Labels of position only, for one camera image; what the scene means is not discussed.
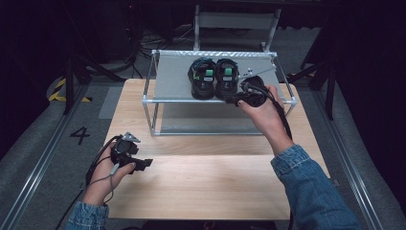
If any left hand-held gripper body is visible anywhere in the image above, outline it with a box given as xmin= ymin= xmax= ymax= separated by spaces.
xmin=109 ymin=131 xmax=142 ymax=165

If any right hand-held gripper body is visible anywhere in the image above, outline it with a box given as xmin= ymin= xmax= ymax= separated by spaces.
xmin=237 ymin=65 xmax=278 ymax=108

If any person's right hand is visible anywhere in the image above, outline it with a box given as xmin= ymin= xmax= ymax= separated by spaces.
xmin=237 ymin=83 xmax=295 ymax=157

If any person's left hand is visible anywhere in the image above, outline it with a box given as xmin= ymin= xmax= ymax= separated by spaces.
xmin=82 ymin=141 xmax=137 ymax=207

